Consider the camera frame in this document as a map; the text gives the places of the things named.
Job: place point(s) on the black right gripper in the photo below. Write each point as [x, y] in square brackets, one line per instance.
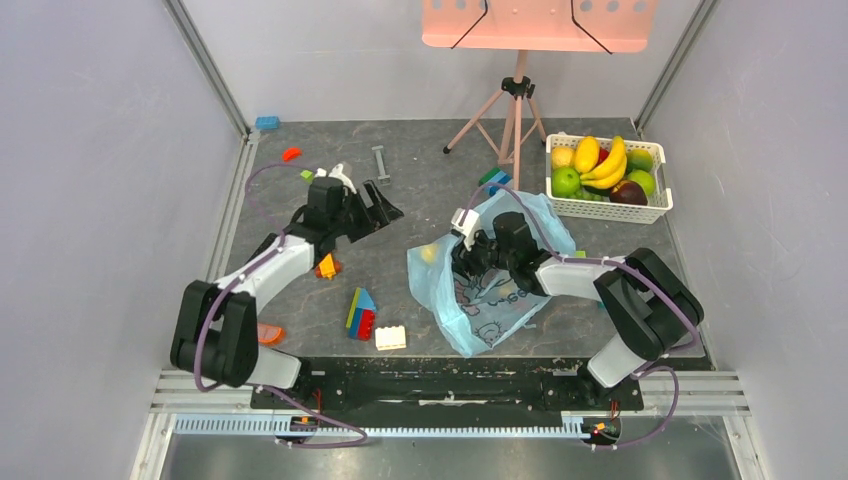
[473, 255]

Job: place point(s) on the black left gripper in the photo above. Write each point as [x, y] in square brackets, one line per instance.
[383, 212]

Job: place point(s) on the light blue plastic bag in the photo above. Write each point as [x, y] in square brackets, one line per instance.
[476, 315]

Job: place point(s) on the yellow fake papaya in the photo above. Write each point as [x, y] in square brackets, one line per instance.
[586, 154]

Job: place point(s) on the yellow fake banana bunch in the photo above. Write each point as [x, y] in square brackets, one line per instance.
[611, 171]

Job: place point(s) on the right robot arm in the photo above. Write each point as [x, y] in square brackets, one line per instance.
[650, 307]

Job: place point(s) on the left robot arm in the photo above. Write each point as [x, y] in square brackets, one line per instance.
[216, 335]

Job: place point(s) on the green fake apple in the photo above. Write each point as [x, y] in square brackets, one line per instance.
[565, 182]
[644, 179]

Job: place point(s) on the yellow fake lemon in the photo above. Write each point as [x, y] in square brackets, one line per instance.
[562, 157]

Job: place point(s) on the red fake pomegranate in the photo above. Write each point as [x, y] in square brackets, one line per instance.
[603, 155]

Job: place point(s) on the yellow green fake mango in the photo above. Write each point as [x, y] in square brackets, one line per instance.
[639, 159]

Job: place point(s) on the green blue grey brick stack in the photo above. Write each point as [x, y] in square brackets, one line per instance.
[493, 178]

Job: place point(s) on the small red arch block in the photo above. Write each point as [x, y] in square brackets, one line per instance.
[291, 154]

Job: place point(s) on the multicolour brick house stack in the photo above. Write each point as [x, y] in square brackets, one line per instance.
[361, 316]

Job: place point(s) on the black cylindrical roller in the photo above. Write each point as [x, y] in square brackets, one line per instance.
[262, 245]

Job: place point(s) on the cream toy brick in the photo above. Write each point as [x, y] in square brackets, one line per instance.
[390, 338]

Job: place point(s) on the blue toy brick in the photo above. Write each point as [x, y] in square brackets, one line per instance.
[267, 123]

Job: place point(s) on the orange semicircle block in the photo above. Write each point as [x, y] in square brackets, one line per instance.
[270, 335]

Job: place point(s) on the pink music stand tripod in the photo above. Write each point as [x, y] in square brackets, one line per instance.
[589, 26]

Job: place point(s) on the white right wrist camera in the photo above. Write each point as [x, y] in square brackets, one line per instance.
[465, 223]

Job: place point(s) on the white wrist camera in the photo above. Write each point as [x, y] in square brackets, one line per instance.
[465, 223]
[342, 172]

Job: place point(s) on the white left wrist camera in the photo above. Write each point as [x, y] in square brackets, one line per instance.
[342, 172]

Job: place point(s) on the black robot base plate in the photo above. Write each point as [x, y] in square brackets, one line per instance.
[446, 392]

